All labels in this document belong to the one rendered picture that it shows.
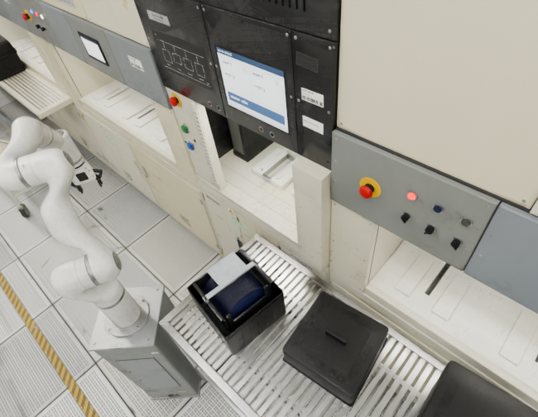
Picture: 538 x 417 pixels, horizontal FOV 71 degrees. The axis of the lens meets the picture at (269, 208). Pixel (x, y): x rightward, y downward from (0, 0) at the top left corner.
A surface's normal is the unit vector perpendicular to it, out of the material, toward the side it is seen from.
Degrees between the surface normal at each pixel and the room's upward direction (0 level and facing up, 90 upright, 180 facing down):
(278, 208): 0
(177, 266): 0
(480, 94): 90
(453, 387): 0
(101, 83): 90
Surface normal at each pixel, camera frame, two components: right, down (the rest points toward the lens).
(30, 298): -0.11, -0.65
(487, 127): -0.68, 0.60
